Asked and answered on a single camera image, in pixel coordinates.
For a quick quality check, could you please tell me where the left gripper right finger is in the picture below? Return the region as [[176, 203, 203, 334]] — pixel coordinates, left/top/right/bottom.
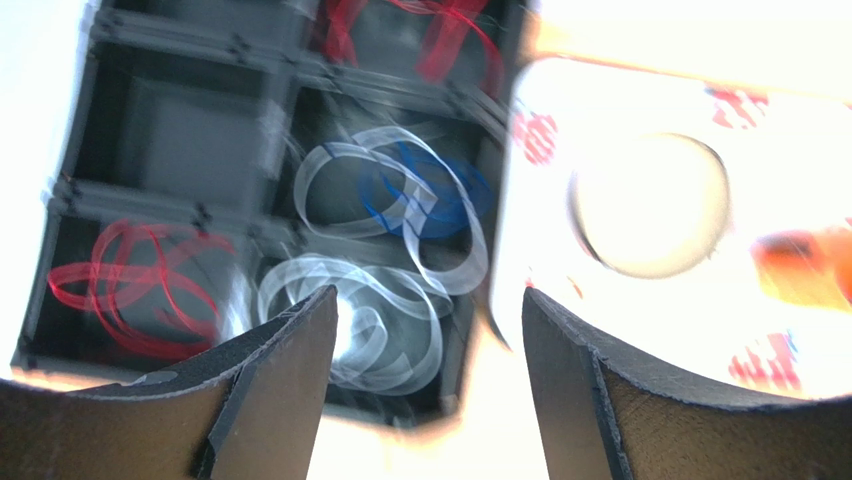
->
[[522, 288, 851, 479]]

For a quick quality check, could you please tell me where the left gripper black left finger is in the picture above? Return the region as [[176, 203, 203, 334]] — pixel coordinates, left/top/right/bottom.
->
[[1, 287, 337, 479]]

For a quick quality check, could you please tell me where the purple cable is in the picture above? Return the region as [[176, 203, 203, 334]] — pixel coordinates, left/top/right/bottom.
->
[[357, 140, 495, 240]]

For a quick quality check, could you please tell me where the red cable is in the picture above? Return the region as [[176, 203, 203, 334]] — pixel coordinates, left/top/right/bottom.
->
[[322, 0, 505, 94]]

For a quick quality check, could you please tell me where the beige ceramic bowl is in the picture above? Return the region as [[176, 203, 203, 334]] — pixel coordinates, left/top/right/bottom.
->
[[566, 133, 731, 280]]

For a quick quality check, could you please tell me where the black compartment bin organizer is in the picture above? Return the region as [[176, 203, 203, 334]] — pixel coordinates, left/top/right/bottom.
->
[[11, 1, 525, 428]]

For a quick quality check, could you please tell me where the orange mug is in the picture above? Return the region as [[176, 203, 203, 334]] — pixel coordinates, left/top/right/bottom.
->
[[750, 226, 851, 313]]

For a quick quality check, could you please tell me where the strawberry pattern tray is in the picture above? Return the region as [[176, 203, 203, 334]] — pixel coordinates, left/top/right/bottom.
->
[[490, 58, 851, 399]]

